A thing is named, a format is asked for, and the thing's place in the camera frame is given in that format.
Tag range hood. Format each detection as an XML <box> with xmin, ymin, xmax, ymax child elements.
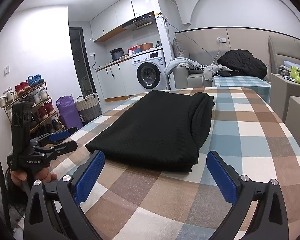
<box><xmin>122</xmin><ymin>11</ymin><xmax>156</xmax><ymax>30</ymax></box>

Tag houndstooth pillow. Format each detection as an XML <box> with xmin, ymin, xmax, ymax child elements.
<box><xmin>187</xmin><ymin>64</ymin><xmax>210</xmax><ymax>71</ymax></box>

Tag group of shoes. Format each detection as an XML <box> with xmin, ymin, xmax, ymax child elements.
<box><xmin>0</xmin><ymin>74</ymin><xmax>63</xmax><ymax>133</ymax></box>

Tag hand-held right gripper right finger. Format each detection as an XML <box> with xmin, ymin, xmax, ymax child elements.
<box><xmin>206</xmin><ymin>151</ymin><xmax>289</xmax><ymax>240</ymax></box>

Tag wooden shoe rack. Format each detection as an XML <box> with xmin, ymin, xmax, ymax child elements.
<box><xmin>0</xmin><ymin>74</ymin><xmax>65</xmax><ymax>135</ymax></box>

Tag brown blue plaid tablecloth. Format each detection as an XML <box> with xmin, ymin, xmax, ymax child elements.
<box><xmin>49</xmin><ymin>87</ymin><xmax>300</xmax><ymax>240</ymax></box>

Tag light blue cloth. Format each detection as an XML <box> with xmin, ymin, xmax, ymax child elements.
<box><xmin>164</xmin><ymin>57</ymin><xmax>202</xmax><ymax>77</ymax></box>

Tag pile of pale clothes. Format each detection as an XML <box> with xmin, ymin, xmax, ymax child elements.
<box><xmin>202</xmin><ymin>64</ymin><xmax>228</xmax><ymax>82</ymax></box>

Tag grey padded headboard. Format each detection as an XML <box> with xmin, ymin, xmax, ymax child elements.
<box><xmin>268</xmin><ymin>35</ymin><xmax>300</xmax><ymax>75</ymax></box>

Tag woven laundry basket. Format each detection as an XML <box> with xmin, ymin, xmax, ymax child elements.
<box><xmin>76</xmin><ymin>92</ymin><xmax>102</xmax><ymax>123</ymax></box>

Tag person's left hand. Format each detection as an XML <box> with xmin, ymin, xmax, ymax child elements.
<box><xmin>10</xmin><ymin>167</ymin><xmax>58</xmax><ymax>193</ymax></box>

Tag black door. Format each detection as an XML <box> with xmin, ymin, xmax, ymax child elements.
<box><xmin>69</xmin><ymin>27</ymin><xmax>95</xmax><ymax>100</ymax></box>

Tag black quilted jacket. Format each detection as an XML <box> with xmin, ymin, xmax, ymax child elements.
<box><xmin>217</xmin><ymin>49</ymin><xmax>268</xmax><ymax>78</ymax></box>

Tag black knit sweater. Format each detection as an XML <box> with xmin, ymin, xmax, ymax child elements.
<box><xmin>85</xmin><ymin>90</ymin><xmax>215</xmax><ymax>173</ymax></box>

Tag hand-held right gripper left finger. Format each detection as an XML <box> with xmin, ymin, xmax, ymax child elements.
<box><xmin>23</xmin><ymin>150</ymin><xmax>105</xmax><ymax>240</ymax></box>

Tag blue pillow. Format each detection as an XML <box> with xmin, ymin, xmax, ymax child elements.
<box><xmin>284</xmin><ymin>60</ymin><xmax>300</xmax><ymax>74</ymax></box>

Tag grey sofa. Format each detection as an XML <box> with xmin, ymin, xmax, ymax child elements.
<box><xmin>171</xmin><ymin>38</ymin><xmax>240</xmax><ymax>90</ymax></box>

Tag grey sofa cushion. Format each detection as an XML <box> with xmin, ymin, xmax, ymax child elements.
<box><xmin>173</xmin><ymin>38</ymin><xmax>190</xmax><ymax>60</ymax></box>

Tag flat black bag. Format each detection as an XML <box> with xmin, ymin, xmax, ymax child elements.
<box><xmin>216</xmin><ymin>69</ymin><xmax>248</xmax><ymax>77</ymax></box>

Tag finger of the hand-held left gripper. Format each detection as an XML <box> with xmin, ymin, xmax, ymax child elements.
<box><xmin>40</xmin><ymin>141</ymin><xmax>78</xmax><ymax>160</ymax></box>
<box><xmin>30</xmin><ymin>131</ymin><xmax>71</xmax><ymax>148</ymax></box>

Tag teal checkered tablecloth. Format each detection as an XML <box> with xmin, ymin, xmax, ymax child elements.
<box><xmin>213</xmin><ymin>76</ymin><xmax>272</xmax><ymax>99</ymax></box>

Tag purple bag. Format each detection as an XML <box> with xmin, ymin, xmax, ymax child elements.
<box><xmin>56</xmin><ymin>94</ymin><xmax>83</xmax><ymax>130</ymax></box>

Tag white washing machine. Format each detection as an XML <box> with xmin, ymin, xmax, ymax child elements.
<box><xmin>131</xmin><ymin>50</ymin><xmax>167</xmax><ymax>92</ymax></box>

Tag grey nightstand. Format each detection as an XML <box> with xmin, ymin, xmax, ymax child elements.
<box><xmin>269</xmin><ymin>73</ymin><xmax>300</xmax><ymax>117</ymax></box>

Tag white wall cabinets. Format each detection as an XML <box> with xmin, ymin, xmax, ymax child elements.
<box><xmin>90</xmin><ymin>0</ymin><xmax>155</xmax><ymax>42</ymax></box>

